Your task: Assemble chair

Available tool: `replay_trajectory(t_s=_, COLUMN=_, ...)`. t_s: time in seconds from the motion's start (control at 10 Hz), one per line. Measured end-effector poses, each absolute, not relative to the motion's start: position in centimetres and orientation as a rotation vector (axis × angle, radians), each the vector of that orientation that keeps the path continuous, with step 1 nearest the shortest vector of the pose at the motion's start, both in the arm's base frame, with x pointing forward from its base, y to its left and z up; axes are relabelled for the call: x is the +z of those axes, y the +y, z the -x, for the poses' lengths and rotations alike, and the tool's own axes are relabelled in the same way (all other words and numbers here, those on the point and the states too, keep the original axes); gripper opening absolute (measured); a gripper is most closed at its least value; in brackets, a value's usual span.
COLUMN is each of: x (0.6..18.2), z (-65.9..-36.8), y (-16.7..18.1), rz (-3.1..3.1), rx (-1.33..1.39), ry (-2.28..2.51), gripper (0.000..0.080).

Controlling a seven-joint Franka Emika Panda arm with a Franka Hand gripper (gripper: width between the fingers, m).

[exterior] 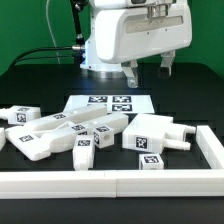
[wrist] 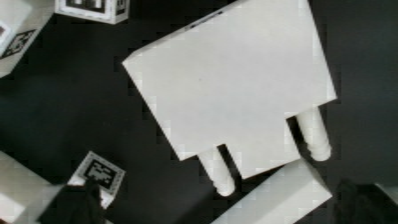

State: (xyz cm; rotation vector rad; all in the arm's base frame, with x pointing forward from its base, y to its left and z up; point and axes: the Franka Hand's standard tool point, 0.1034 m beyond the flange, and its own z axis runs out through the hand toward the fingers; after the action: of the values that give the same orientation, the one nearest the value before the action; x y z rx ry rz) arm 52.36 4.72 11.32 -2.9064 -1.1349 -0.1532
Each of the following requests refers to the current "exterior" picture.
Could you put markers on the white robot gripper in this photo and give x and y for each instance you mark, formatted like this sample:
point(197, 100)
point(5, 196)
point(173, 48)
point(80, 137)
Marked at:
point(128, 34)

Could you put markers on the white chair seat block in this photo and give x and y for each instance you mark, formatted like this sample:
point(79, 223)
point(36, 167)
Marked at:
point(152, 133)

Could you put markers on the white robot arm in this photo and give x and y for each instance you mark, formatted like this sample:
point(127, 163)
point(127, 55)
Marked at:
point(92, 65)

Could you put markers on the long white chair side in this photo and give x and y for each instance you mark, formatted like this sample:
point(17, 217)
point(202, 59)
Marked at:
point(41, 144)

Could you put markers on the white cube with hole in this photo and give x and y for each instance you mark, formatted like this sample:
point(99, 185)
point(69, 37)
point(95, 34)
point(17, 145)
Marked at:
point(103, 136)

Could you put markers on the small white tagged cube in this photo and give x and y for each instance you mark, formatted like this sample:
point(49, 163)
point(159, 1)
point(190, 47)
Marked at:
point(150, 162)

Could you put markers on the white piece at left edge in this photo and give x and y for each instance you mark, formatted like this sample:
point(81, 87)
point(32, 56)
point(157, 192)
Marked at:
point(2, 138)

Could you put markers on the white marker base plate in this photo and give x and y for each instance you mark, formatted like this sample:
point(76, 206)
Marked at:
point(129, 104)

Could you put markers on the white U-shaped border frame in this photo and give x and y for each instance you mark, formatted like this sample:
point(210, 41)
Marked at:
point(112, 184)

